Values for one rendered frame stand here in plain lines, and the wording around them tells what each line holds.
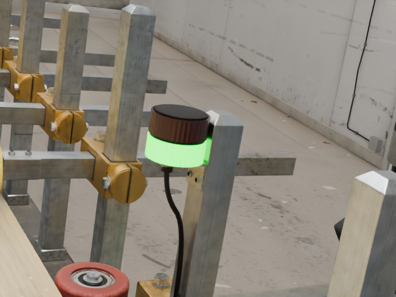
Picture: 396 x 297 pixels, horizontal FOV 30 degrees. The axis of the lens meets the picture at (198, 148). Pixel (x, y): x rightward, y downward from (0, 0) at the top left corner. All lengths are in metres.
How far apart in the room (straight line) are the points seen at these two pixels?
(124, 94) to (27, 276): 0.28
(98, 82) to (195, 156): 0.84
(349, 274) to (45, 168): 0.54
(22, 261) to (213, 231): 0.22
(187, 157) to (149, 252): 2.34
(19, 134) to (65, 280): 0.71
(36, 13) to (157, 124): 0.75
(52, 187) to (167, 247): 1.89
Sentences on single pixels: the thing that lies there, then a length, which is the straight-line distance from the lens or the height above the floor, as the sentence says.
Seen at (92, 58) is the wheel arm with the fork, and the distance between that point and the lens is 1.80.
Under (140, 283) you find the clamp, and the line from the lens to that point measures 0.90.
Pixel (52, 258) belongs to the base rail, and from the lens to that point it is 1.31.
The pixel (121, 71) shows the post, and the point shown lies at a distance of 0.96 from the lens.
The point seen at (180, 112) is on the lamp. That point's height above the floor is 1.11.
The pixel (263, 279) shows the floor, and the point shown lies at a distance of 3.00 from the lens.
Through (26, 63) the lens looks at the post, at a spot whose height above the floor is 0.99.
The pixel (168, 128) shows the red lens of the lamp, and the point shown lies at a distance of 0.71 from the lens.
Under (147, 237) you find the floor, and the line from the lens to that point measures 3.18.
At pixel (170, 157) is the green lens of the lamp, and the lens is 0.72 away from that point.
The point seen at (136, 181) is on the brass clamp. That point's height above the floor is 0.95.
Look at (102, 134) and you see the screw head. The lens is 1.07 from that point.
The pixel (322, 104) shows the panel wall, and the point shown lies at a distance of 5.46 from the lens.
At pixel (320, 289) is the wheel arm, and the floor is 0.86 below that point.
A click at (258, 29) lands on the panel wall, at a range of 6.41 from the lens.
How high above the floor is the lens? 1.28
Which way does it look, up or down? 16 degrees down
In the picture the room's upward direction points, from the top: 9 degrees clockwise
